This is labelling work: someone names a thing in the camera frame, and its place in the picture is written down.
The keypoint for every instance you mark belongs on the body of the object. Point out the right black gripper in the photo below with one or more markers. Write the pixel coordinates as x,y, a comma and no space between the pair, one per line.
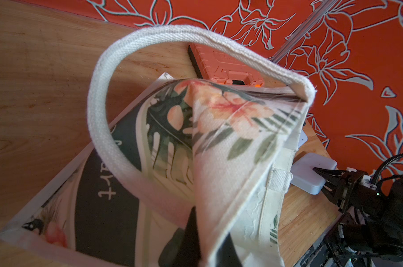
352,189

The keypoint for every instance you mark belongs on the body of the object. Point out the grey pencil case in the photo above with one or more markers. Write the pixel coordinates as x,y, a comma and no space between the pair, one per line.
305,178
303,139

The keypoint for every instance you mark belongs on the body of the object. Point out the white canvas tote bag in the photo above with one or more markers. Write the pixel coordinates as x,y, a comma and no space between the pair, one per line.
191,174

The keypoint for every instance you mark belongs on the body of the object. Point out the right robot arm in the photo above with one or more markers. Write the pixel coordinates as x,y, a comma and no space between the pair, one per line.
373,215

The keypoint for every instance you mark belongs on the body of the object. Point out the orange plastic tool case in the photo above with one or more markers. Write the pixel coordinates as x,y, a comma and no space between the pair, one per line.
219,67

